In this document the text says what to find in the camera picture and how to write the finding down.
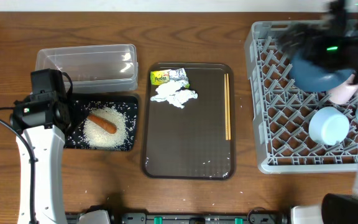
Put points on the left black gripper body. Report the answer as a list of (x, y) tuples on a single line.
[(66, 116)]

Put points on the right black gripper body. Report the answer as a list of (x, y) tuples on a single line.
[(291, 40)]

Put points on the orange carrot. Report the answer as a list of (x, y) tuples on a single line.
[(108, 126)]

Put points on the pile of white rice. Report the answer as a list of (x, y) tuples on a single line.
[(90, 136)]

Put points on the dark blue plate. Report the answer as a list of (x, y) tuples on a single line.
[(311, 78)]

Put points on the pink white cup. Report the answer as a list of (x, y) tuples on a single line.
[(344, 92)]

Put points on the light blue small bowl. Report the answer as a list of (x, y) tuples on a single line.
[(328, 126)]

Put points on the yellow snack wrapper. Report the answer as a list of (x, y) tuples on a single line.
[(159, 77)]

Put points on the white foil paper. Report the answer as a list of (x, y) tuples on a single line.
[(176, 92)]

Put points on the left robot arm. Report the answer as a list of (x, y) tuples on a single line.
[(41, 121)]

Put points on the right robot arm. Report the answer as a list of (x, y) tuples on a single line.
[(331, 50)]

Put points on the grey dishwasher rack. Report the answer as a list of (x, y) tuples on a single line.
[(282, 111)]

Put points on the black plastic tray bin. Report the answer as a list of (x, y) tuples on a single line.
[(108, 98)]

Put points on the clear plastic bin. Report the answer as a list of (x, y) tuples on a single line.
[(94, 68)]

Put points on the brown serving tray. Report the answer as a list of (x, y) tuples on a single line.
[(190, 143)]

